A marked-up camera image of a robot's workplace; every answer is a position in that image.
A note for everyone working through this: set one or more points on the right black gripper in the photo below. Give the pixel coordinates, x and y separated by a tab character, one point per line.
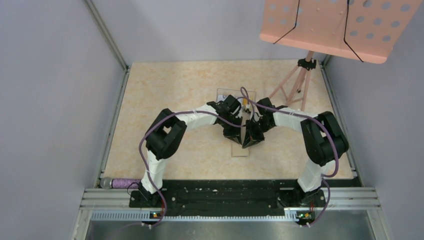
250	133

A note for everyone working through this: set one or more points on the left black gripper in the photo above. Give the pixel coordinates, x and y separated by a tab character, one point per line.
235	132

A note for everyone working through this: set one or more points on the clear plastic card tray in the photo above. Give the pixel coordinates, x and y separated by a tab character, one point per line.
222	94

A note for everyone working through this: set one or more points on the purple glitter microphone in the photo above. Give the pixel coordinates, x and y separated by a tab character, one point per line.
118	183

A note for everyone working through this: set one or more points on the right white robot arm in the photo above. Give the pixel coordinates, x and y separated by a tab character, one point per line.
323	139

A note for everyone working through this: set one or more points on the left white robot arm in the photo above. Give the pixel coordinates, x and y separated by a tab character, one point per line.
165	135

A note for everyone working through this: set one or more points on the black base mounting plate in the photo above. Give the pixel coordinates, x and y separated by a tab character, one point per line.
227	198

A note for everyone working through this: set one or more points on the pink music stand desk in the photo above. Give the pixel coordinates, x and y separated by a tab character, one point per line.
364	30

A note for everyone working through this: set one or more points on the aluminium frame rail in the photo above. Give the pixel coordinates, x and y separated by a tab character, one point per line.
352	214

